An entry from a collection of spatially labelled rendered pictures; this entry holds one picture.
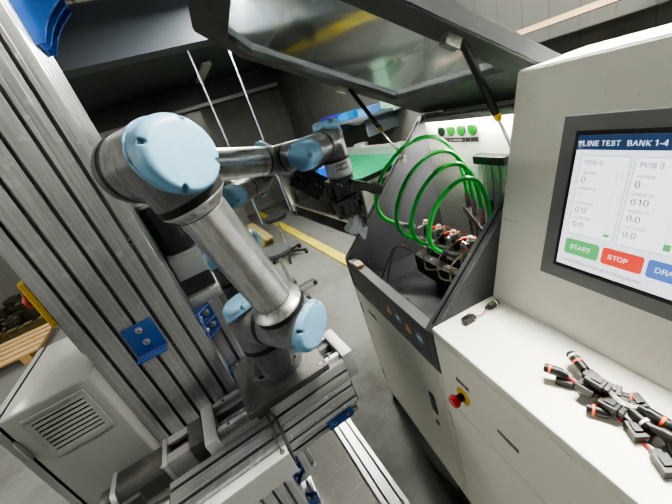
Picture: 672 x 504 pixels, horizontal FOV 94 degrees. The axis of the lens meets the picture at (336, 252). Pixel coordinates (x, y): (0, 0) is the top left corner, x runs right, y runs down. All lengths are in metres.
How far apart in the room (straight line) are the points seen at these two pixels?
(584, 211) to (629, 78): 0.24
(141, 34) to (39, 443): 2.81
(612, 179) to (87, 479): 1.35
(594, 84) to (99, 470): 1.40
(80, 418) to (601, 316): 1.19
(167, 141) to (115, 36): 2.79
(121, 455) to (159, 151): 0.83
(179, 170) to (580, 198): 0.75
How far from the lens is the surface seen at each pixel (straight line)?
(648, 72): 0.79
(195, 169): 0.51
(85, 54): 3.26
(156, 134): 0.51
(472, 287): 0.99
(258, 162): 0.82
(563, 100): 0.86
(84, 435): 1.06
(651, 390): 0.86
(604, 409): 0.78
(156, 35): 3.28
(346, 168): 0.90
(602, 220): 0.81
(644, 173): 0.77
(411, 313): 1.06
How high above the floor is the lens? 1.61
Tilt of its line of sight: 24 degrees down
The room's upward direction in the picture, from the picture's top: 19 degrees counter-clockwise
